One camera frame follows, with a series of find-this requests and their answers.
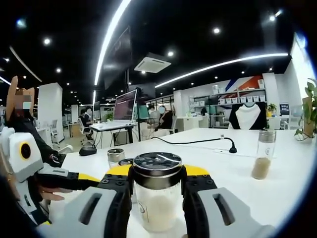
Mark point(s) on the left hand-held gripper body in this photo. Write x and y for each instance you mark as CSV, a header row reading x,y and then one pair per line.
x,y
32,163

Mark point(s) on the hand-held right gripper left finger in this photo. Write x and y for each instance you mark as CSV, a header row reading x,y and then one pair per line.
x,y
67,223

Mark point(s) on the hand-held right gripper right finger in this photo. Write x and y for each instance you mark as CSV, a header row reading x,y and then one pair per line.
x,y
242,223

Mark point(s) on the tall seasoning bottle brown powder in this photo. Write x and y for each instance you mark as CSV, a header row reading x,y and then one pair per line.
x,y
260,168

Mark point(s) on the tall seasoning bottle pale powder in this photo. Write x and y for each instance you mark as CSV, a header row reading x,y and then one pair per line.
x,y
156,205

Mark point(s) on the person's left hand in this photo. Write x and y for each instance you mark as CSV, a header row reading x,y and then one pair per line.
x,y
52,194

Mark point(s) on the black computer mouse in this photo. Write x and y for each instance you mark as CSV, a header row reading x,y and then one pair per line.
x,y
87,151

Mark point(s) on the open silver laptop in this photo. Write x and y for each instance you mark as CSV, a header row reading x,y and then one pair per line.
x,y
125,106

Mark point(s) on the teal cloth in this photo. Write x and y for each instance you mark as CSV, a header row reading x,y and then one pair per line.
x,y
143,111

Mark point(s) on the chair with black white shirt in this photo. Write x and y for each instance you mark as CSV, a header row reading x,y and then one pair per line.
x,y
247,116

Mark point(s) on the small green desk plant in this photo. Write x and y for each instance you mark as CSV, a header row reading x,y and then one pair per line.
x,y
272,108

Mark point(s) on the small dark monitor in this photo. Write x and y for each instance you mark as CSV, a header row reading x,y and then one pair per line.
x,y
284,108

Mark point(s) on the shelf with white bins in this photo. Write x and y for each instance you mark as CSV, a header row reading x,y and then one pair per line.
x,y
235,99

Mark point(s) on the green potted plant white pot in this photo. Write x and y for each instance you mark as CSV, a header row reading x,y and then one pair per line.
x,y
310,109

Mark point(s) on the hanging black screen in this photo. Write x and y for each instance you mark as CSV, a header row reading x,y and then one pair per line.
x,y
119,57

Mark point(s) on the ceiling air conditioner unit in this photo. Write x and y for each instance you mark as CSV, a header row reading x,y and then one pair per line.
x,y
152,63

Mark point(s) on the long ceiling light strip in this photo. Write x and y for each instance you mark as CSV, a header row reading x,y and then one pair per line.
x,y
112,27
272,55

